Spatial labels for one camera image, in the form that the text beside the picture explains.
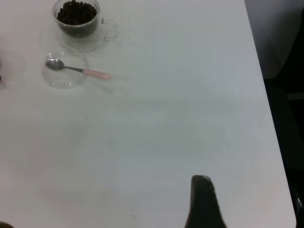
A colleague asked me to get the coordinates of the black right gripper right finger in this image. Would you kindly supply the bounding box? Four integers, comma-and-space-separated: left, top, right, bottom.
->
184, 175, 228, 228

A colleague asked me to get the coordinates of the metal spoon with pink handle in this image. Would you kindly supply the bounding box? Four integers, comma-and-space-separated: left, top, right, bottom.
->
45, 58, 111, 80

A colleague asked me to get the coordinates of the dark coffee beans pile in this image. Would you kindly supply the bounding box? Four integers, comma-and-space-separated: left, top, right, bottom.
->
56, 0, 97, 38

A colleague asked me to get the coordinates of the clear round glass dish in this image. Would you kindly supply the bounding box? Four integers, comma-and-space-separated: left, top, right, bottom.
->
42, 47, 89, 90

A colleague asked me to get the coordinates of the clear double-wall glass cup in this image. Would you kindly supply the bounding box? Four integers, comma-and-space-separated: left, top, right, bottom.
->
52, 0, 119, 52

